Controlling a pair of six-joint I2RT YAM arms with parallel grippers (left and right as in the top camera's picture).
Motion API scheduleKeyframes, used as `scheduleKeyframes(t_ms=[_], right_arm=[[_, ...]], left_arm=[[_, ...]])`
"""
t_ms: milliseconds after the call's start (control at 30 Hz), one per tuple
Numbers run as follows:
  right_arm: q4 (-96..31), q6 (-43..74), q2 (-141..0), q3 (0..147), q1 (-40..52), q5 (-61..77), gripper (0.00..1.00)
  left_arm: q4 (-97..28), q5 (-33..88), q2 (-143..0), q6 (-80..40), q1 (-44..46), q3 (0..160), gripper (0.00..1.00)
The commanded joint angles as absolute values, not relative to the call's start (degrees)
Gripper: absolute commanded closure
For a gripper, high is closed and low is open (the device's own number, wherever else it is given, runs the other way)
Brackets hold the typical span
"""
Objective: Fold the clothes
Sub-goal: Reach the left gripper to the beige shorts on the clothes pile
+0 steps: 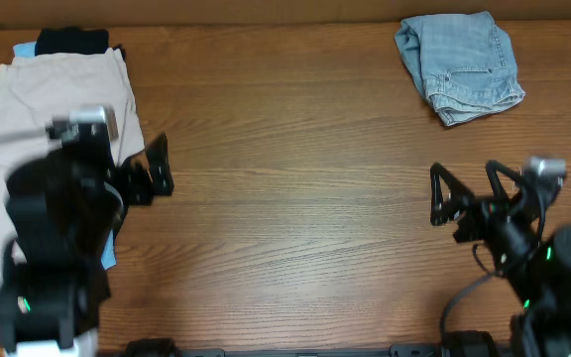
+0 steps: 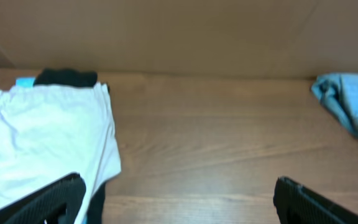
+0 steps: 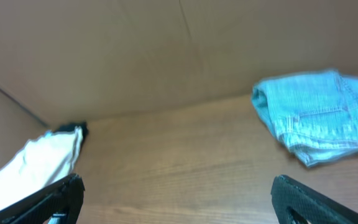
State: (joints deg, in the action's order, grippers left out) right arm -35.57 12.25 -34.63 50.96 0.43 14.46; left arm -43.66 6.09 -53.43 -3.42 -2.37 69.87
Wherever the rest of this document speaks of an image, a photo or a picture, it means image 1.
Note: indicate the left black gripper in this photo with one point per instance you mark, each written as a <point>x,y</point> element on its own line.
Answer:
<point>132,178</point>

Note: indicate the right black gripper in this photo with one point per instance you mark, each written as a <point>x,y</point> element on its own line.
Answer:
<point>480,211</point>

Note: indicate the beige khaki shorts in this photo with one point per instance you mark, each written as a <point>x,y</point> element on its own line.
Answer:
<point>34,90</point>

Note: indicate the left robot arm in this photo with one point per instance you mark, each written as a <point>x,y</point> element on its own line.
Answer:
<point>64,207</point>

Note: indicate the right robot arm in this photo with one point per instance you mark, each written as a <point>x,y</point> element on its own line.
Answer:
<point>539,276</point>

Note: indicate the folded light blue jeans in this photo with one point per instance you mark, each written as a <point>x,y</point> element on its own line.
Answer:
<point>462,65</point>

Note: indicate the black garment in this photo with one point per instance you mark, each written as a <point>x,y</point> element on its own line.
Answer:
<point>73,40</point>

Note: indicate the light blue garment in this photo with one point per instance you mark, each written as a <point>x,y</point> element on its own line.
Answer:
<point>108,258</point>

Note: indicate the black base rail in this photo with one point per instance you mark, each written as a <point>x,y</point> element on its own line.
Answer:
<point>167,348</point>

